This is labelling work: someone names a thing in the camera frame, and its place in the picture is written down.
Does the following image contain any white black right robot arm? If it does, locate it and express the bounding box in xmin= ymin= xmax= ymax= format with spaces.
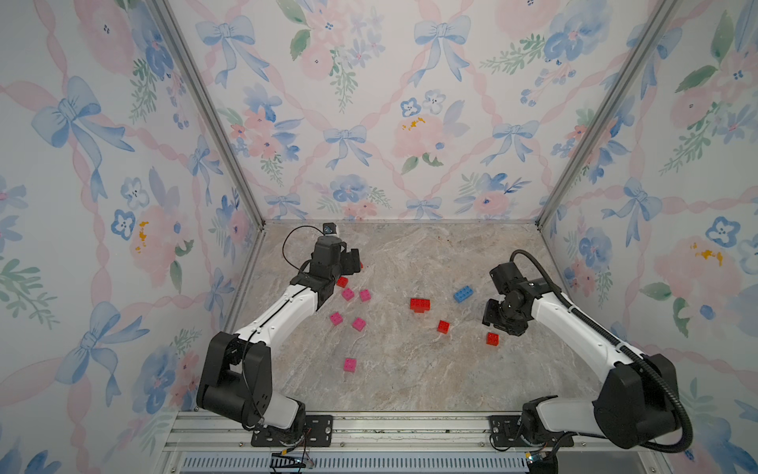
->
xmin=483 ymin=261 xmax=694 ymax=453

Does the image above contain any red 2x4 lego brick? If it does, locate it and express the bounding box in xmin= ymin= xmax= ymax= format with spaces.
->
xmin=409 ymin=298 xmax=432 ymax=314

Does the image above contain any aluminium corner post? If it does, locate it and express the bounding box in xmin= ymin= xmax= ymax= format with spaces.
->
xmin=146 ymin=0 xmax=265 ymax=231
xmin=535 ymin=0 xmax=680 ymax=231

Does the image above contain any black left camera cable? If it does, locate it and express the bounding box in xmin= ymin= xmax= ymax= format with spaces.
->
xmin=281 ymin=224 xmax=326 ymax=274

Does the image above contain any aluminium corner post left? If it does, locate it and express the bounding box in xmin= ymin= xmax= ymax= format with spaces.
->
xmin=146 ymin=0 xmax=265 ymax=231

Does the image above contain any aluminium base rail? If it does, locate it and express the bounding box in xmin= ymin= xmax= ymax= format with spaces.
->
xmin=150 ymin=410 xmax=673 ymax=474

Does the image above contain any aluminium corner post right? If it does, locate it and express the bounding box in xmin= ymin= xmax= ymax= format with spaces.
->
xmin=535 ymin=0 xmax=680 ymax=231

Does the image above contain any blue 2x4 lego brick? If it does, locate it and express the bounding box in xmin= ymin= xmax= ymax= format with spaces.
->
xmin=453 ymin=286 xmax=474 ymax=303

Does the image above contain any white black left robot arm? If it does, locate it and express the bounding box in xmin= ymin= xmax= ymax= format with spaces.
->
xmin=197 ymin=223 xmax=361 ymax=436

